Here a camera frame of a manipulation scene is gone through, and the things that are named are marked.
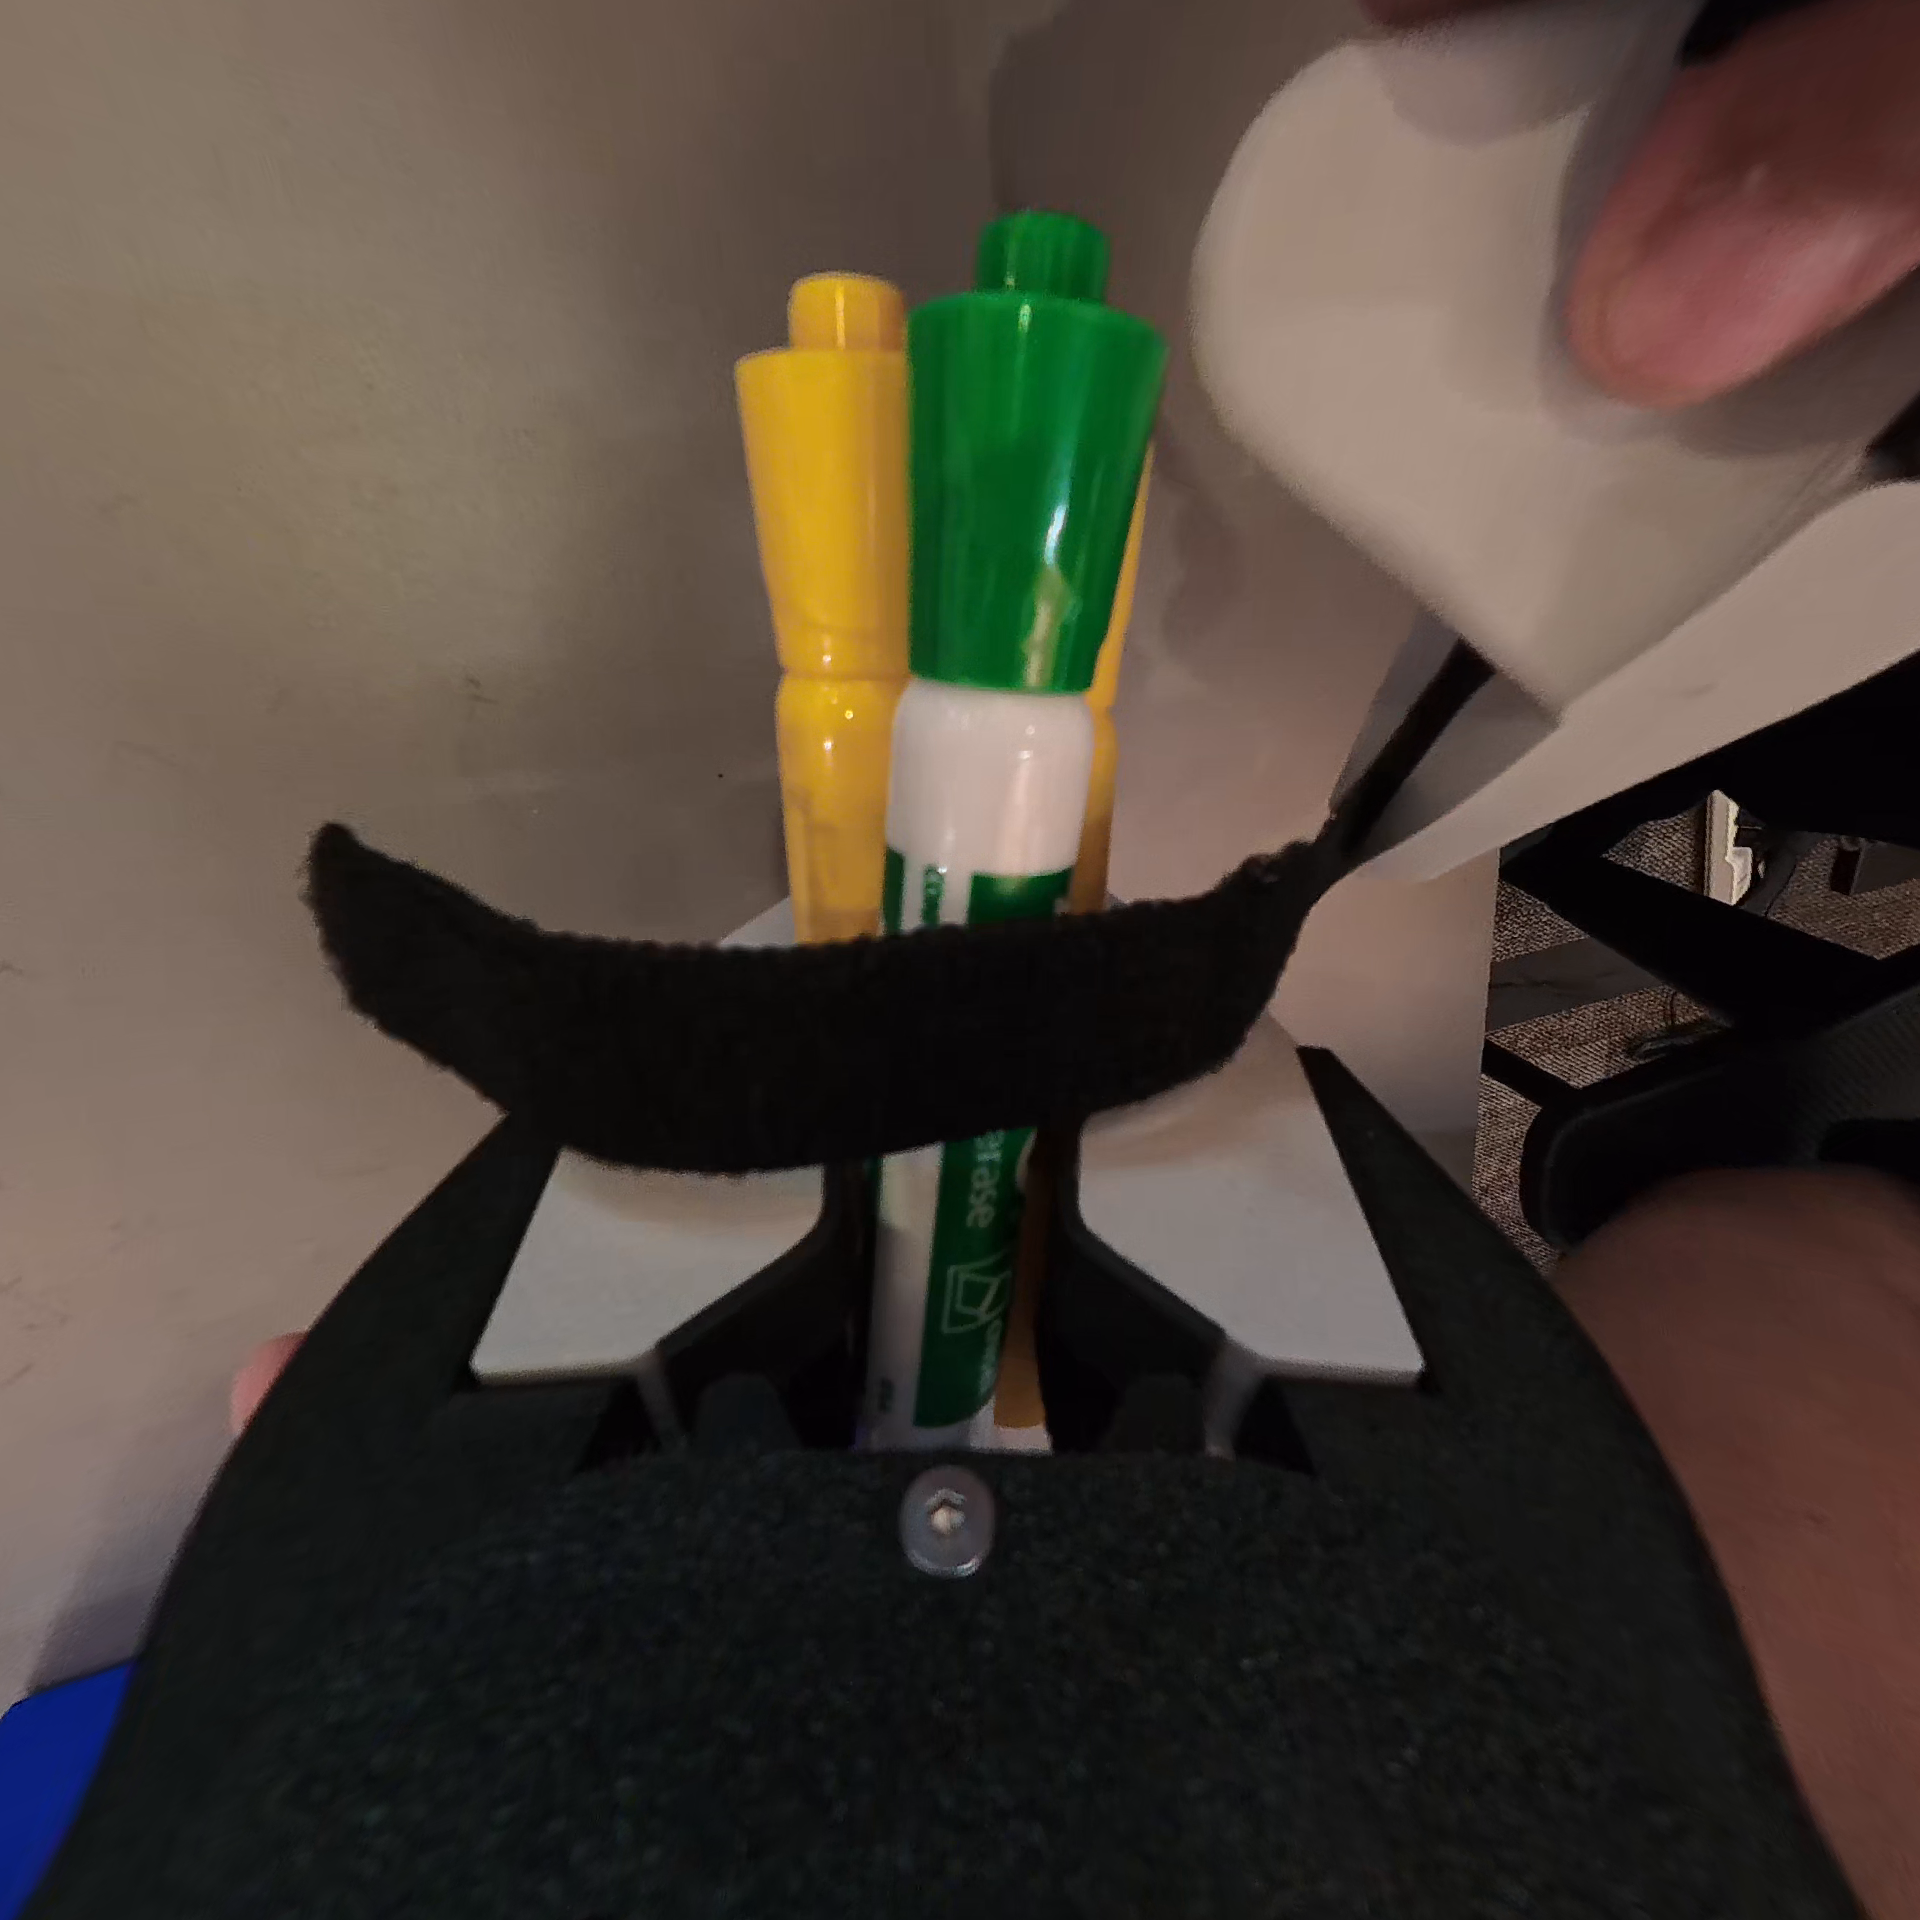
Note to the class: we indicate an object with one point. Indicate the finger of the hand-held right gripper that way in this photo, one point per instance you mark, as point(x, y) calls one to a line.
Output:
point(1682, 698)
point(1394, 705)

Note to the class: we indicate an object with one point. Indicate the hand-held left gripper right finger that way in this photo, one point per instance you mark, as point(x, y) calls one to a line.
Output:
point(1276, 1245)

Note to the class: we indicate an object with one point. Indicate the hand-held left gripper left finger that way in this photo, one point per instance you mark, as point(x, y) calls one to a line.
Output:
point(630, 1277)

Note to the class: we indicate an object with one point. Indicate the yellow marker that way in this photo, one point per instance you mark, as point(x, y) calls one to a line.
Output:
point(1102, 810)
point(828, 496)

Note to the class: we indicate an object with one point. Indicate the green dry erase marker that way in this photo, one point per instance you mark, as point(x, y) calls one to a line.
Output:
point(1038, 481)

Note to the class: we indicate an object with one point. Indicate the white desk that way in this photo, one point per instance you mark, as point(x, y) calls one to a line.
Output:
point(376, 599)

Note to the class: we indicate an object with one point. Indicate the person's left hand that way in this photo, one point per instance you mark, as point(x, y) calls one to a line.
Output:
point(264, 1380)

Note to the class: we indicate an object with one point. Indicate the person's right hand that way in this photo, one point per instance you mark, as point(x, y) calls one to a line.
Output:
point(1741, 225)

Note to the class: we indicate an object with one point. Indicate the person's bare leg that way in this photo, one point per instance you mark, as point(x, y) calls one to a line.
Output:
point(1770, 1499)

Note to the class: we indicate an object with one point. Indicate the blue storage bin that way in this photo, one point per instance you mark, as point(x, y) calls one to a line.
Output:
point(61, 1800)

